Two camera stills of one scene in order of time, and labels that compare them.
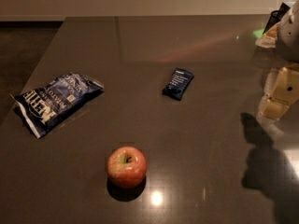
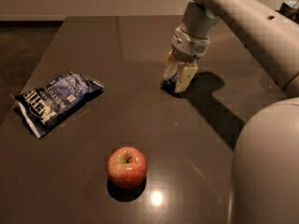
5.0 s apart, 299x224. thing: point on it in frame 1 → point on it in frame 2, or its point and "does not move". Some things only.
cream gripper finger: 280,91 → 185,75
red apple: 126,167 does not move
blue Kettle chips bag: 55,102 does not move
